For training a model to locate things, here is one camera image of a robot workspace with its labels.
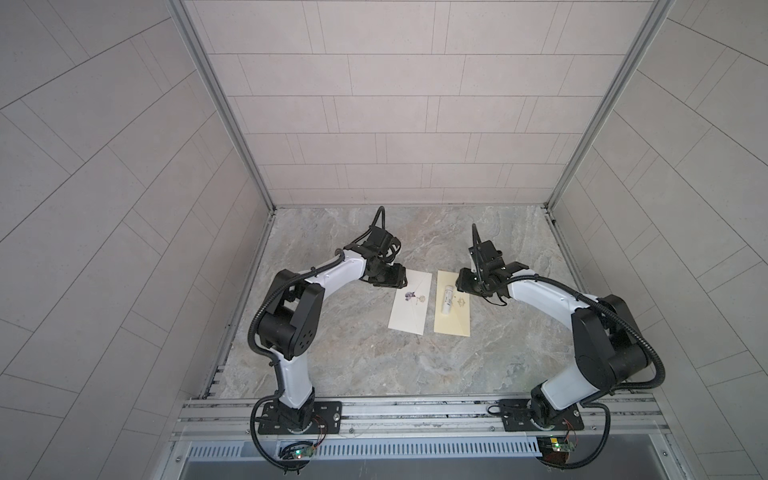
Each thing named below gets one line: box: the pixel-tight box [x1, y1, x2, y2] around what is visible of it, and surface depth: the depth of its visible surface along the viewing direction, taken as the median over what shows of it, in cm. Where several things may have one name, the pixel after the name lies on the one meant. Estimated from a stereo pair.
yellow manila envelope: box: [434, 270, 471, 337], surface depth 91 cm
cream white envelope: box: [388, 268, 433, 335], surface depth 91 cm
